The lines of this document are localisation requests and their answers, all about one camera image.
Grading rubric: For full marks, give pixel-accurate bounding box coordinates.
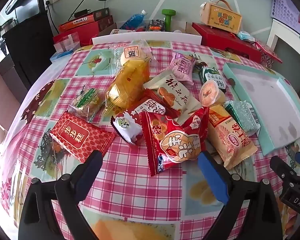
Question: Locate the red gift box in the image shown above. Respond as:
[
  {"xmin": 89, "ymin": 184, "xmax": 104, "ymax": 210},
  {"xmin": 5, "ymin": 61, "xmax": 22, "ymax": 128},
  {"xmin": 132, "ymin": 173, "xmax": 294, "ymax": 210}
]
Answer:
[{"xmin": 192, "ymin": 22, "xmax": 262, "ymax": 63}]

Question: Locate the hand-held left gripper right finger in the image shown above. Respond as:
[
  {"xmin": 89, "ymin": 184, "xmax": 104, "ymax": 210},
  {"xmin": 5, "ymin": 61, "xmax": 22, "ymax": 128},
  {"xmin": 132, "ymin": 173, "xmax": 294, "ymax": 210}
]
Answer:
[{"xmin": 198, "ymin": 151, "xmax": 283, "ymax": 240}]

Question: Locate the yellow soft bread packet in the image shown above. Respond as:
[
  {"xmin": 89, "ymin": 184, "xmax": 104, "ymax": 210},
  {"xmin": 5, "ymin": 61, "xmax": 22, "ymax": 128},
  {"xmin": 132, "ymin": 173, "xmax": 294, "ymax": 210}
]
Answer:
[{"xmin": 105, "ymin": 60, "xmax": 151, "ymax": 112}]

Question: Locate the long white cardboard box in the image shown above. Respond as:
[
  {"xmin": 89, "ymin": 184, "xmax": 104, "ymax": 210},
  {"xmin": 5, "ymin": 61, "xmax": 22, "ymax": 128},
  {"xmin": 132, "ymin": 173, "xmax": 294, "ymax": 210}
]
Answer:
[{"xmin": 91, "ymin": 26, "xmax": 203, "ymax": 47}]

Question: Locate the silver pot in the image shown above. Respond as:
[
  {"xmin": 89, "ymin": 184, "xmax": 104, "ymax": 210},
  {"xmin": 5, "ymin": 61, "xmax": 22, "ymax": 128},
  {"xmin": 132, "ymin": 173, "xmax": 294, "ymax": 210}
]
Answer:
[{"xmin": 0, "ymin": 17, "xmax": 17, "ymax": 38}]

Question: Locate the pink swiss roll packet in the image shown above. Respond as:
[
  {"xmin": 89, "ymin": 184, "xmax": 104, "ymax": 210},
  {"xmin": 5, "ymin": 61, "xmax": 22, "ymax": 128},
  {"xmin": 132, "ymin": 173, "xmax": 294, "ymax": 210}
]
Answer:
[{"xmin": 169, "ymin": 52, "xmax": 196, "ymax": 83}]

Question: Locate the yellow wooden handbag box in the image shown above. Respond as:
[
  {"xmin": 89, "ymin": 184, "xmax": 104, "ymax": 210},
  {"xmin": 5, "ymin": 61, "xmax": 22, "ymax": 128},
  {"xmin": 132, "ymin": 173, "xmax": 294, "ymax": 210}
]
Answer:
[{"xmin": 199, "ymin": 0, "xmax": 242, "ymax": 35}]

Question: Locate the blue wet wipes pack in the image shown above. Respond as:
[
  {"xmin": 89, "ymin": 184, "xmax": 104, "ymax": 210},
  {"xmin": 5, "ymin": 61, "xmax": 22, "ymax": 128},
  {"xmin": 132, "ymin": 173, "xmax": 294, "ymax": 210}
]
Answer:
[{"xmin": 237, "ymin": 29, "xmax": 256, "ymax": 42}]

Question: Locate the flat blue packet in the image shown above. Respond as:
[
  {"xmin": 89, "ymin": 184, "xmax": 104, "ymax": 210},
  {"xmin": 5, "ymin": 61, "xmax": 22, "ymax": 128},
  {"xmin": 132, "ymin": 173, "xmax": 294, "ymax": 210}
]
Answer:
[{"xmin": 49, "ymin": 51, "xmax": 73, "ymax": 62}]

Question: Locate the red patterned box lid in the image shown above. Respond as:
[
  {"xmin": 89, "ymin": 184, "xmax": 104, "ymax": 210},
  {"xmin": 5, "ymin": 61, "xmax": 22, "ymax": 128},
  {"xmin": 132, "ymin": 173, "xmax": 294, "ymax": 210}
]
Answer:
[{"xmin": 254, "ymin": 39, "xmax": 283, "ymax": 67}]

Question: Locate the small white green box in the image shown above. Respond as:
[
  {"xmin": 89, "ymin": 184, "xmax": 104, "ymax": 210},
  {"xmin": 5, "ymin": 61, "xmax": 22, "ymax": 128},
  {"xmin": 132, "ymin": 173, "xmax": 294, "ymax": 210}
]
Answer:
[{"xmin": 110, "ymin": 29, "xmax": 135, "ymax": 36}]

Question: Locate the orange carton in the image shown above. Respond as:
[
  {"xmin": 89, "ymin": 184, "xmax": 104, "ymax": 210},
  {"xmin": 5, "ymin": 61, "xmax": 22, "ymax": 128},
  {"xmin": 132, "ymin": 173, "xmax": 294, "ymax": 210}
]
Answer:
[{"xmin": 58, "ymin": 13, "xmax": 96, "ymax": 33}]

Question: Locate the red patterned cake packet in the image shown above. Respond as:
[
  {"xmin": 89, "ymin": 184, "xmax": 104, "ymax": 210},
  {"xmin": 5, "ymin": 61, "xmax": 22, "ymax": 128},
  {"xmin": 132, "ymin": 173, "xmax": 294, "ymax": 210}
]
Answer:
[{"xmin": 49, "ymin": 111, "xmax": 116, "ymax": 163}]

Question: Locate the black cabinet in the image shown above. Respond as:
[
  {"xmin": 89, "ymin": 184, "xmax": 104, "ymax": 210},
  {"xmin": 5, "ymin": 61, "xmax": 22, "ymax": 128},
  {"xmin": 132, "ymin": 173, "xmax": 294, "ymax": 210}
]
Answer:
[{"xmin": 1, "ymin": 12, "xmax": 57, "ymax": 86}]

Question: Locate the teal cardboard tray box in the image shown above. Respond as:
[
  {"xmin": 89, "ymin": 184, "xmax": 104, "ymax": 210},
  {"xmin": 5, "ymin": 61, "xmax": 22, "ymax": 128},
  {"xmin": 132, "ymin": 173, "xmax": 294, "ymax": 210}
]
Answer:
[{"xmin": 222, "ymin": 62, "xmax": 300, "ymax": 156}]

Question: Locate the beige orange wafer packet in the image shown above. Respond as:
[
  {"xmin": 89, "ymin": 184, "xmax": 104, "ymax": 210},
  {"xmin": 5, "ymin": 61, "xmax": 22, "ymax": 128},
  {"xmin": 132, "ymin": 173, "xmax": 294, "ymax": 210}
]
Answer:
[{"xmin": 207, "ymin": 104, "xmax": 258, "ymax": 170}]

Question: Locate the blue plastic bottle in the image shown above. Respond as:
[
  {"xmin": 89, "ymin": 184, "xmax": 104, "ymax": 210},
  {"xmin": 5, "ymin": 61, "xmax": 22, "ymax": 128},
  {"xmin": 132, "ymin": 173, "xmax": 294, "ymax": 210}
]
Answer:
[{"xmin": 119, "ymin": 9, "xmax": 148, "ymax": 31}]

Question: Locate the beige cracker packet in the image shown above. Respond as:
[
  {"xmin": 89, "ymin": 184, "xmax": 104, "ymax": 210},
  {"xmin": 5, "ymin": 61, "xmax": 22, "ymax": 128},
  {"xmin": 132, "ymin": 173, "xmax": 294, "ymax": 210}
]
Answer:
[{"xmin": 143, "ymin": 70, "xmax": 203, "ymax": 126}]

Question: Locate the black power adapter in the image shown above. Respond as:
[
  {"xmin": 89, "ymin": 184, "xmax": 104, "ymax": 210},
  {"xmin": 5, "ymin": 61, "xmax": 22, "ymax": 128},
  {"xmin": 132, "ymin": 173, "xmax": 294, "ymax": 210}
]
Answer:
[{"xmin": 73, "ymin": 9, "xmax": 91, "ymax": 18}]

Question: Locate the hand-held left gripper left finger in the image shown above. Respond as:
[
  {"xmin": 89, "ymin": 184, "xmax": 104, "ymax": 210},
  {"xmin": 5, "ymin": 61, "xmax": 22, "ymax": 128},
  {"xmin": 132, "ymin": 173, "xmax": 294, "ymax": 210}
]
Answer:
[{"xmin": 18, "ymin": 150, "xmax": 103, "ymax": 240}]

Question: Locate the green foil snack packet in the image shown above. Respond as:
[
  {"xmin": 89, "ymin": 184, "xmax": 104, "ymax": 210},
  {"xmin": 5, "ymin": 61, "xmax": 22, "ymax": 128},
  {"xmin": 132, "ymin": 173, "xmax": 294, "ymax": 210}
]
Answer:
[{"xmin": 224, "ymin": 101, "xmax": 261, "ymax": 136}]

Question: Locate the red white milk candy packet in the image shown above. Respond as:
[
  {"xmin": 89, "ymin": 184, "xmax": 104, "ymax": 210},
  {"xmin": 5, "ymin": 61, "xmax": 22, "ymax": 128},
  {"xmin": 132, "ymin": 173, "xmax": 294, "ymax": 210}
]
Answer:
[{"xmin": 111, "ymin": 97, "xmax": 181, "ymax": 146}]

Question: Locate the green white biscuit packet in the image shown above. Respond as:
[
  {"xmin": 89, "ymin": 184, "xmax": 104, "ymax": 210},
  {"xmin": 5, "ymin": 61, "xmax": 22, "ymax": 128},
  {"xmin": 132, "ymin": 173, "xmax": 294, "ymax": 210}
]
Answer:
[{"xmin": 198, "ymin": 66, "xmax": 227, "ymax": 93}]

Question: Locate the colourful toy pile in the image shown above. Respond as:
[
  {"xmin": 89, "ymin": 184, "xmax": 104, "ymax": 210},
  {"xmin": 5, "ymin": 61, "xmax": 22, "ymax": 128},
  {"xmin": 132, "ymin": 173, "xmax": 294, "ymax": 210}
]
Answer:
[{"xmin": 147, "ymin": 19, "xmax": 166, "ymax": 32}]

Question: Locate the small green cake packet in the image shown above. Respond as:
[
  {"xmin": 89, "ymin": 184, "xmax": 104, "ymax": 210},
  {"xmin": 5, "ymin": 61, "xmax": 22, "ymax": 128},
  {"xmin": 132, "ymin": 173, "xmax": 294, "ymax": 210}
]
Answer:
[{"xmin": 68, "ymin": 87, "xmax": 106, "ymax": 121}]

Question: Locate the clear-wrapped round bun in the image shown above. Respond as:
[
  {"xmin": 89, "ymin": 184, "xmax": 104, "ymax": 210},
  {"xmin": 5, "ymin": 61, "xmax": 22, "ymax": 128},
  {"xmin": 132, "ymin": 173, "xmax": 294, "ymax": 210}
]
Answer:
[{"xmin": 109, "ymin": 39, "xmax": 154, "ymax": 78}]

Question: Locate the green dumbbell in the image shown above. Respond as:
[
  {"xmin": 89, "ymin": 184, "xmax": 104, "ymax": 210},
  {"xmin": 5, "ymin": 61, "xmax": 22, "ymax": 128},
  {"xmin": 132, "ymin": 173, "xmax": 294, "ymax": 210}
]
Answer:
[{"xmin": 161, "ymin": 9, "xmax": 176, "ymax": 32}]

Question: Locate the clear plastic box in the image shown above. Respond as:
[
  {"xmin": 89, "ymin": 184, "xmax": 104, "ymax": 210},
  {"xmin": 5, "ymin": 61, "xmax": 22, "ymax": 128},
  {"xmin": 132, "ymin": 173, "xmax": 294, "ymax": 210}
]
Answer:
[{"xmin": 53, "ymin": 32, "xmax": 81, "ymax": 53}]

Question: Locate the purple perforated basket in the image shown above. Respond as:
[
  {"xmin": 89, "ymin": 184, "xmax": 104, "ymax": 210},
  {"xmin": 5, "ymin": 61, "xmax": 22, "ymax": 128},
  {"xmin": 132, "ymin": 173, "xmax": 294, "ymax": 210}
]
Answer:
[{"xmin": 269, "ymin": 0, "xmax": 300, "ymax": 28}]

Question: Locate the white shelf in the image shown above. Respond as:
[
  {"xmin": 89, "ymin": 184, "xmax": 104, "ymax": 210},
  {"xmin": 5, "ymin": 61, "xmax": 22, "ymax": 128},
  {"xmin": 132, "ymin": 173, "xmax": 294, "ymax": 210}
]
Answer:
[{"xmin": 266, "ymin": 19, "xmax": 300, "ymax": 63}]

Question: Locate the orange jelly cup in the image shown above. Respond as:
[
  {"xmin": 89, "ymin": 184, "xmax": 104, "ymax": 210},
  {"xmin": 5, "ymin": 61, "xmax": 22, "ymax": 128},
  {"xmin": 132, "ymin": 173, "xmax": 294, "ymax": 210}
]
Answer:
[{"xmin": 199, "ymin": 81, "xmax": 221, "ymax": 106}]

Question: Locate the large red rice cracker packet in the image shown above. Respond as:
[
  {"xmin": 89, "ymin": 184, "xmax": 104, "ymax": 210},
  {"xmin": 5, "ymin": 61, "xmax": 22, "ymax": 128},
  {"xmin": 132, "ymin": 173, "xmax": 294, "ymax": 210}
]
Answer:
[{"xmin": 139, "ymin": 107, "xmax": 208, "ymax": 177}]

